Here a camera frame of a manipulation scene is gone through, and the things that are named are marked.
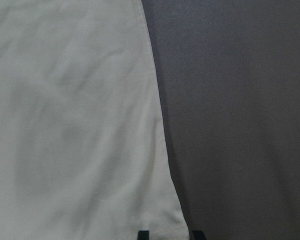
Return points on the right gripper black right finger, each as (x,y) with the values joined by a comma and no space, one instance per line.
(198,235)

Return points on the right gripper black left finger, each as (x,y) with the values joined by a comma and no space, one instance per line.
(143,235)

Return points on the cream long-sleeve graphic shirt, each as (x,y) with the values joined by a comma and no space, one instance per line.
(83,154)

